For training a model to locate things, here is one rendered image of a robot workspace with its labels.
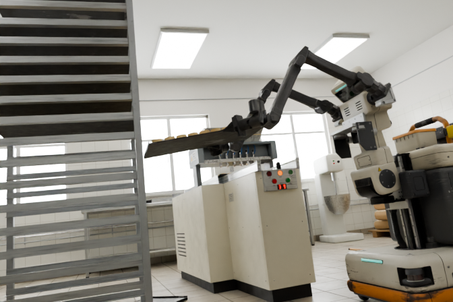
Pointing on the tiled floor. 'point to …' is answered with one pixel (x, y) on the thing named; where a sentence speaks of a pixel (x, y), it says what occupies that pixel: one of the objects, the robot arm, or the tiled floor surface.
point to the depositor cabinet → (203, 238)
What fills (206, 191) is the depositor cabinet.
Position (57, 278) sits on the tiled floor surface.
